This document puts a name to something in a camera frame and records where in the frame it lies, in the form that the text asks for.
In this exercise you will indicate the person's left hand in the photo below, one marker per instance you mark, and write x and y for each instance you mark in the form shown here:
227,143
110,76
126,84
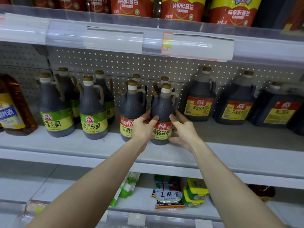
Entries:
142,133

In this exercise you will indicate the rice vinegar jug green label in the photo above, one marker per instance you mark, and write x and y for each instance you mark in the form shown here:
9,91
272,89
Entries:
92,111

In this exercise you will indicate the person's right forearm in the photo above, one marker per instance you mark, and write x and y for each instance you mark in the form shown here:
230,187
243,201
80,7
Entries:
232,197

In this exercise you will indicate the dark bottle with green label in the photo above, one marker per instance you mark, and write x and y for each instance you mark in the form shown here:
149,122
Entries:
108,99
71,95

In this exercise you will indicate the dark bottle red yellow label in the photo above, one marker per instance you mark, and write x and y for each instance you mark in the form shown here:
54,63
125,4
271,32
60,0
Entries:
164,79
137,77

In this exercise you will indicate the person's left forearm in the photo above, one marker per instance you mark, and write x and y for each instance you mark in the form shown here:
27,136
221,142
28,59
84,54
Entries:
85,197

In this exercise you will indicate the dark jug yellow green label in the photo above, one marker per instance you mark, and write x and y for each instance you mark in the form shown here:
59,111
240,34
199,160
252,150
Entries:
299,121

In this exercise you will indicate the white green bag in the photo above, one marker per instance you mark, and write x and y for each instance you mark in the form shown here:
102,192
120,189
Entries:
129,183
115,196

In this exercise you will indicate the large amber cooking wine jug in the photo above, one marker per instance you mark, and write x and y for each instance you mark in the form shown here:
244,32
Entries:
14,106

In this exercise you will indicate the person's right hand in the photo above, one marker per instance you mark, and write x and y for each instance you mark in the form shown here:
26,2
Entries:
187,135

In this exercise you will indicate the row of dark red-capped bottles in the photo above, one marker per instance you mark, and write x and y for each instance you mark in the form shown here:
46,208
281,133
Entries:
180,7

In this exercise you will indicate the dark jug red yellow label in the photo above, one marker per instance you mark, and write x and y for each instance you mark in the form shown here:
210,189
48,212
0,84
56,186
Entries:
278,109

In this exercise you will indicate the black jug brown gold label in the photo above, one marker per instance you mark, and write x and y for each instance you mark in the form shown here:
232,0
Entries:
285,11

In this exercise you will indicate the white metal store shelving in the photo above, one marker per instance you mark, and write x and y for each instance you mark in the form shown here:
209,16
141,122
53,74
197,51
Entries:
247,154

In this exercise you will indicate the green packet white blue label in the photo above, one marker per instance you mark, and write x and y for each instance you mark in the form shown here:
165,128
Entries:
167,194

